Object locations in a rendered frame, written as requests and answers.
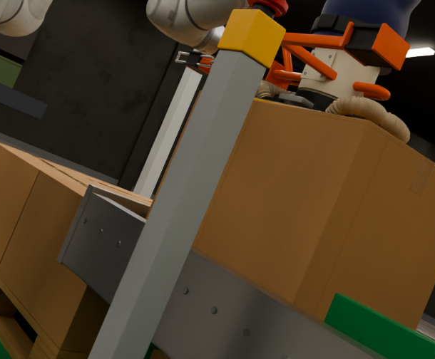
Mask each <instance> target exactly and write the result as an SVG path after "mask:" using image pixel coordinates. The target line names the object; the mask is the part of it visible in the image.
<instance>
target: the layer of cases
mask: <svg viewBox="0 0 435 359"><path fill-rule="evenodd" d="M89 184H92V185H95V186H97V187H100V188H103V189H106V190H108V191H111V192H114V193H116V194H119V195H122V196H124V197H127V198H130V199H134V200H135V201H138V202H142V203H144V204H147V205H151V204H152V201H153V200H152V199H149V198H147V197H143V196H141V195H139V194H136V193H133V192H130V191H128V190H125V189H122V188H120V187H117V186H114V185H112V184H109V183H107V182H103V181H101V180H99V179H96V178H93V177H90V176H88V175H85V174H82V173H80V172H77V171H74V170H70V169H69V168H66V167H63V166H60V165H57V164H55V163H53V162H49V161H48V160H44V159H42V158H40V157H37V156H34V155H31V154H29V153H26V152H23V151H20V150H17V149H15V148H13V147H9V146H8V145H4V144H2V143H0V278H1V280H2V281H3V282H4V283H5V284H6V285H7V286H8V288H9V289H10V290H11V292H12V293H13V294H14V295H15V296H16V297H17V298H18V299H19V301H20V302H21V303H22V304H23V306H24V307H25V308H26V310H27V311H28V312H29V313H30V314H31V315H32V316H33V317H34V319H35V320H36V321H37V323H38V324H39V325H40V326H41V327H42V328H43V329H44V331H45V332H46V333H47V334H48V336H49V337H50V338H51V340H52V341H53V342H54V343H55V344H56V345H57V346H58V348H59V349H60V350H69V351H75V352H80V353H89V354H90V353H91V350H92V347H93V345H94V343H95V341H96V338H97V336H98V333H99V331H100V329H101V326H102V325H103V322H104V320H105V317H106V314H107V312H108V309H109V308H110V305H109V304H108V303H107V302H106V301H104V300H103V299H102V298H101V297H100V296H99V295H98V294H97V293H96V292H95V291H94V290H93V289H91V288H90V287H89V286H88V285H87V284H86V283H84V282H83V281H82V280H81V279H80V278H79V277H77V275H75V273H74V272H72V271H71V270H70V269H69V268H68V267H67V266H65V265H64V264H61V263H60V262H58V261H57V257H58V255H59V252H60V250H61V247H62V246H63V243H64V241H65V238H66V236H67V233H68V231H69V229H70V227H71V224H72V222H73V219H74V217H75V215H76V212H77V211H78V208H79V206H80V205H81V201H82V199H83V196H84V194H85V193H86V190H87V188H88V185H89Z"/></svg>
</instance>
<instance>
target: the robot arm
mask: <svg viewBox="0 0 435 359"><path fill-rule="evenodd" d="M52 1H53V0H0V33H1V34H4V35H6V36H13V37H19V36H27V35H29V34H31V33H33V32H34V31H35V30H36V29H37V28H38V27H39V26H40V25H41V24H42V22H43V20H44V17H45V14H46V12H47V10H48V8H49V6H50V5H51V2H52ZM251 8H252V7H251V6H250V5H249V4H248V2H247V0H148V3H147V5H146V16H147V17H148V19H149V20H150V22H151V23H152V24H153V25H154V26H155V27H156V28H157V29H159V30H160V31H161V32H163V33H164V34H165V35H166V36H168V37H170V38H172V39H173V40H175V41H177V42H179V43H183V44H186V45H189V46H191V47H192V48H194V49H196V50H197V51H199V52H201V53H203V54H204V55H211V56H212V57H214V58H216V56H217V54H218V51H219V50H220V49H218V44H219V41H220V39H221V36H222V34H223V31H224V30H225V27H224V25H225V24H227V22H228V20H229V18H230V15H231V13H232V10H233V9H251Z"/></svg>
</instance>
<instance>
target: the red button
mask: <svg viewBox="0 0 435 359"><path fill-rule="evenodd" d="M247 2H248V4H249V5H250V6H251V7H252V8H251V9H259V10H261V11H262V12H264V13H265V14H267V15H268V16H269V17H270V18H271V19H273V18H274V17H280V16H283V15H285V14H286V13H287V10H288V4H287V3H286V0H247Z"/></svg>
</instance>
